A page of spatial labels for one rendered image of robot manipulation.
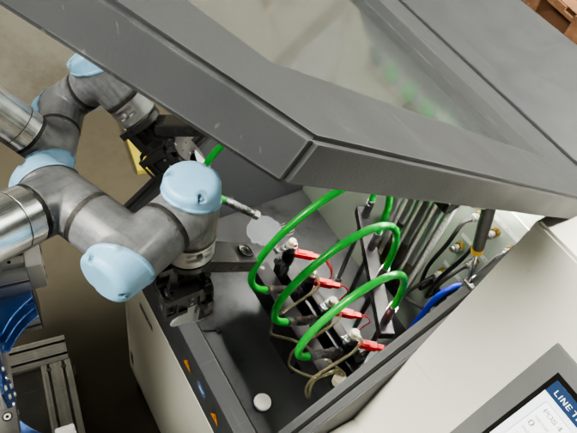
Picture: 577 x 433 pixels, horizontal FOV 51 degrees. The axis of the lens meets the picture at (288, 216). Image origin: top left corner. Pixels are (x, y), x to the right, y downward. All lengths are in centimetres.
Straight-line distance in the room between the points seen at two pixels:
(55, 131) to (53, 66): 193
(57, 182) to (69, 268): 182
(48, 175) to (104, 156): 218
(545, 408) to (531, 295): 16
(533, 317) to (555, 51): 61
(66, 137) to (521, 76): 83
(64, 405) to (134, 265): 139
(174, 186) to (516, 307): 52
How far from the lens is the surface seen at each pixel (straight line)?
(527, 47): 133
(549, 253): 90
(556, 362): 94
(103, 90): 112
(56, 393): 209
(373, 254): 133
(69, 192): 77
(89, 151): 299
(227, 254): 92
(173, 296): 91
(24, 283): 145
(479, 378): 103
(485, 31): 133
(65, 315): 247
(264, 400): 140
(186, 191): 74
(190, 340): 133
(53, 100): 116
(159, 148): 117
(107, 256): 71
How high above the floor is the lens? 213
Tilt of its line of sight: 50 degrees down
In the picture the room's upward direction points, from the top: 15 degrees clockwise
